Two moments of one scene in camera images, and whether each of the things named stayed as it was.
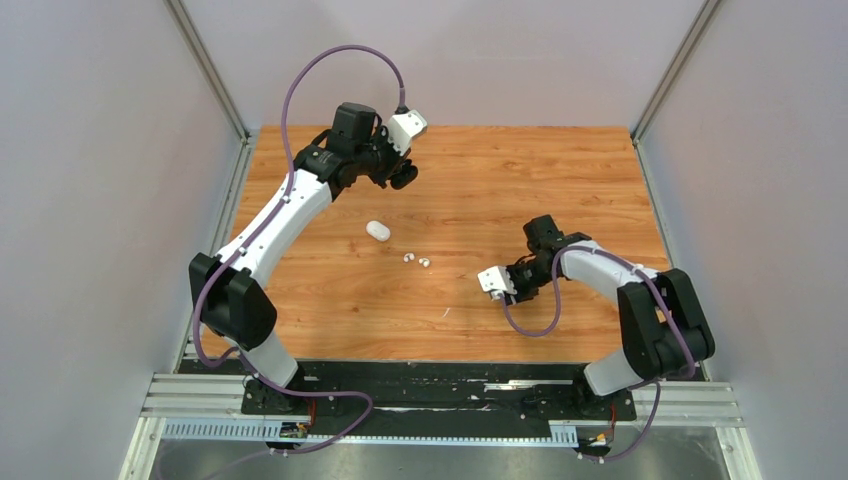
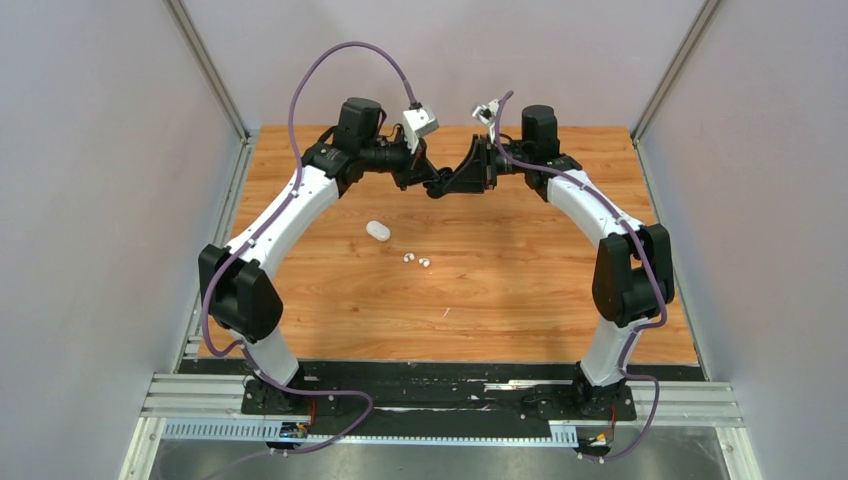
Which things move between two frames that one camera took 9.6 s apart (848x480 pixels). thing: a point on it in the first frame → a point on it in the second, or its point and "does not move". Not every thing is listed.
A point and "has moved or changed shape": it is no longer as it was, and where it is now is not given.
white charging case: x=378 y=230 does not move
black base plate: x=423 y=398 does not move
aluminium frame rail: x=692 y=404 does not move
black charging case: x=406 y=175 has moved or changed shape
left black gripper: x=396 y=159 → x=416 y=169
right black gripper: x=521 y=295 → x=476 y=173
